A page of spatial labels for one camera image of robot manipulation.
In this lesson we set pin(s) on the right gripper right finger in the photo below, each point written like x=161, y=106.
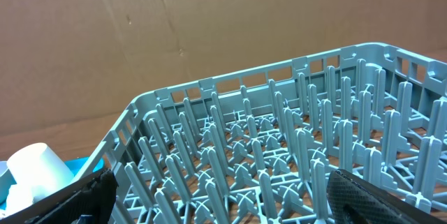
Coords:
x=354, y=200

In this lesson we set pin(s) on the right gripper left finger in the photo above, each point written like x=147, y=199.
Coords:
x=92, y=196

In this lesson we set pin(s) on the grey bowl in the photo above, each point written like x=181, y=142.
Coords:
x=6, y=181

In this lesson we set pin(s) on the grey plastic dishwasher rack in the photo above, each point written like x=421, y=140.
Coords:
x=260, y=144

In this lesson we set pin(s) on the teal plastic serving tray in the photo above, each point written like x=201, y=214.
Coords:
x=73, y=165

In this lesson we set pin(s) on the white paper cup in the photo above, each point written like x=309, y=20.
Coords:
x=38, y=168

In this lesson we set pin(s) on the crumpled white tissue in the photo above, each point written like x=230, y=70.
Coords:
x=19, y=197

